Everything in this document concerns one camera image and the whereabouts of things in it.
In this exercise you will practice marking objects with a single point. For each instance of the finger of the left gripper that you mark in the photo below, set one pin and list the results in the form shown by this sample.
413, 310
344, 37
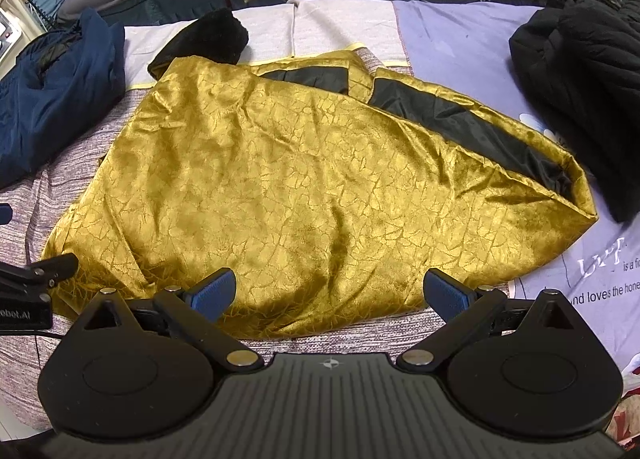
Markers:
34, 282

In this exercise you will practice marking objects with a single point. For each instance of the navy blue garment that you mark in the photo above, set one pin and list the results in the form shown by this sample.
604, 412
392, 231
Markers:
62, 84

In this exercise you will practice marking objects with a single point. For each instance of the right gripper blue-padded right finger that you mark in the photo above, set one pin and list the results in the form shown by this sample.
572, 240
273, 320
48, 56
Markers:
468, 317

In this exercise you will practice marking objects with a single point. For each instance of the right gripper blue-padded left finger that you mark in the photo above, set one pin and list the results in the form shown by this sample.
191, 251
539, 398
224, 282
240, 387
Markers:
192, 314

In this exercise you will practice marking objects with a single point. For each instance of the gold satin jacket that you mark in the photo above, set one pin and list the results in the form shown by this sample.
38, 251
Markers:
328, 208

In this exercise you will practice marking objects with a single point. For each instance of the black puffer jacket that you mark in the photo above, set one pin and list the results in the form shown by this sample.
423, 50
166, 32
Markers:
579, 67

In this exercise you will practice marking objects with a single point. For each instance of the purple floral bed sheet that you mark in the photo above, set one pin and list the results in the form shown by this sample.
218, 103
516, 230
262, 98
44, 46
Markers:
550, 188

